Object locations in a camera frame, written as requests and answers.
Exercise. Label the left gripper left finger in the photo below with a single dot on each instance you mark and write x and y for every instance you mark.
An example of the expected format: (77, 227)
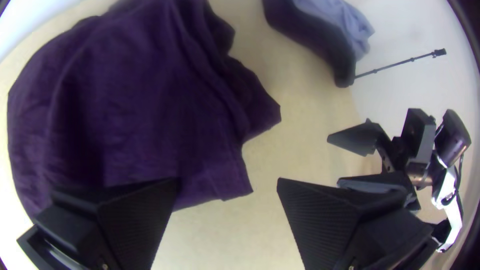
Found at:
(123, 225)

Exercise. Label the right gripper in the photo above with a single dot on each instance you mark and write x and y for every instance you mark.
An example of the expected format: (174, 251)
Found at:
(414, 142)

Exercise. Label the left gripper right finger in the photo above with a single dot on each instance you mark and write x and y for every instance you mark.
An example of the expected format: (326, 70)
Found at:
(330, 228)

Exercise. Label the dark t-shirt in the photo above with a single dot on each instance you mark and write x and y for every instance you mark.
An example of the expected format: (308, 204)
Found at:
(131, 93)

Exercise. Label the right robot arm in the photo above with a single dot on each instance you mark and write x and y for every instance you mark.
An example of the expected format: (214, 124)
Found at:
(448, 195)

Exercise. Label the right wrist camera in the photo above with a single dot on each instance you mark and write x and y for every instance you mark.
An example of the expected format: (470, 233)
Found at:
(452, 137)

